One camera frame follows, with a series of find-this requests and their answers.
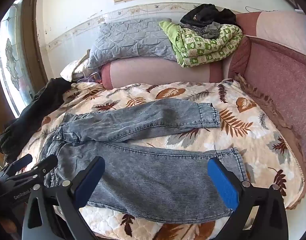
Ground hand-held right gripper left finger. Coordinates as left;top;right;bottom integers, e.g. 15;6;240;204
21;156;106;240

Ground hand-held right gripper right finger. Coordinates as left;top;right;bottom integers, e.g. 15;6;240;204
207;157;290;240

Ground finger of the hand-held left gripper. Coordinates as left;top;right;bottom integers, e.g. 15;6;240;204
0;154;33;180
5;154;58;188

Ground grey washed denim pants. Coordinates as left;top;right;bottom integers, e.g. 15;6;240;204
44;98;250;224

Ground black jacket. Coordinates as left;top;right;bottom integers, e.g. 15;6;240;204
0;77;73;164

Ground leaf printed cream blanket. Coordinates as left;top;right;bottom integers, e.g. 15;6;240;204
11;79;306;240

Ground cream quilted cloth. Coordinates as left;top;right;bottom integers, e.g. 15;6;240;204
60;50;103;83

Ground purple packet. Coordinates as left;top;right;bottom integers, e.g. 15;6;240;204
79;72;103;83

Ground pink bed sheet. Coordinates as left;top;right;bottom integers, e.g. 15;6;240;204
100;10;306;210

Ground green printed quilt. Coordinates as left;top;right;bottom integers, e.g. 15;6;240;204
159;20;244;68

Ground grey quilted pillow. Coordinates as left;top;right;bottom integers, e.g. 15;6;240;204
86;17;180;69

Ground grey crumpled cloth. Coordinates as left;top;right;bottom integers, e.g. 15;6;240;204
184;21;222;40

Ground black clothing pile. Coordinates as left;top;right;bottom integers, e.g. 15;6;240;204
180;4;240;29

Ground brown wooden window frame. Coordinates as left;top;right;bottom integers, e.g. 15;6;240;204
20;0;49;98

